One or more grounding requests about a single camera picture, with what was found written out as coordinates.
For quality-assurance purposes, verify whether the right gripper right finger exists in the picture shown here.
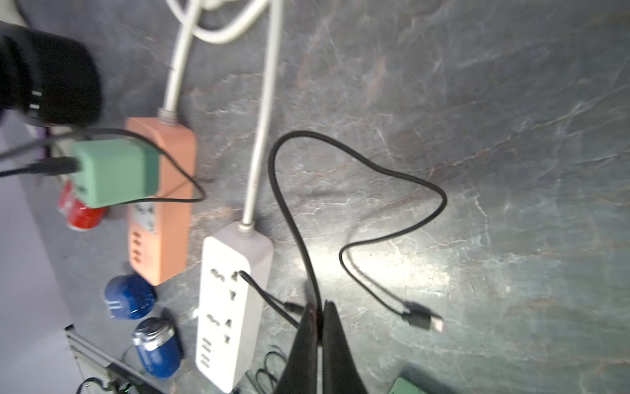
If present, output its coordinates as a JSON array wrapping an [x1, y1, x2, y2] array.
[[322, 301, 368, 394]]

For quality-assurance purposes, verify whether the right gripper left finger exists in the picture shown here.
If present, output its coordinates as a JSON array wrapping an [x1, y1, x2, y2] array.
[[274, 304, 318, 394]]

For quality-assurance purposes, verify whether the green charger adapter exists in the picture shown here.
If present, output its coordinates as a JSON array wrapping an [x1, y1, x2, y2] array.
[[71, 139, 160, 208], [387, 376, 427, 394]]

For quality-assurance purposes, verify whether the black usb cable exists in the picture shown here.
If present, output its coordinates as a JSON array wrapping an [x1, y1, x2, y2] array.
[[0, 127, 207, 205], [243, 346, 291, 394], [238, 130, 449, 334]]

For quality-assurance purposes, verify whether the white power strip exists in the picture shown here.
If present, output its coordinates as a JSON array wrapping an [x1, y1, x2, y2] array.
[[195, 223, 274, 393]]

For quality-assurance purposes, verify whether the red electric shaver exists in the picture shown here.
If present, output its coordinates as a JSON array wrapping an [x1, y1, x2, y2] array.
[[57, 181, 109, 231]]

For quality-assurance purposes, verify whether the green charger adapter top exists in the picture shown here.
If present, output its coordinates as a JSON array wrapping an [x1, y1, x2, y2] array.
[[71, 139, 160, 208]]

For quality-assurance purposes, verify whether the blue electric shaver lower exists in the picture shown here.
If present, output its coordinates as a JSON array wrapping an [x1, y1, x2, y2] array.
[[132, 317, 183, 380]]

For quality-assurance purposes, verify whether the blue electric shaver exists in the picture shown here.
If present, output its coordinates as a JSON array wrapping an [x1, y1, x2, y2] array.
[[103, 274, 156, 320], [132, 317, 183, 380]]

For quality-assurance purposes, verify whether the blue electric shaver upper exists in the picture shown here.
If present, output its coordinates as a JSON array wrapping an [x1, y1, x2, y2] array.
[[103, 274, 156, 320]]

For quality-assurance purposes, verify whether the orange power strip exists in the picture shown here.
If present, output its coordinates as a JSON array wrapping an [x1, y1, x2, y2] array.
[[126, 118, 197, 286]]

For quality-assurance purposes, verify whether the potted green plant black vase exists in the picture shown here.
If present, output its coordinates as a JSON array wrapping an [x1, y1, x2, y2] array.
[[1, 22, 103, 126]]

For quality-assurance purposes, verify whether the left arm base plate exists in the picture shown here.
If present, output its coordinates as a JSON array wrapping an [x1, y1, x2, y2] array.
[[65, 325, 164, 393]]

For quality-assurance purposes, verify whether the coiled white power cord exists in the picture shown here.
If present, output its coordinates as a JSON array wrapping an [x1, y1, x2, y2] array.
[[157, 0, 286, 232]]

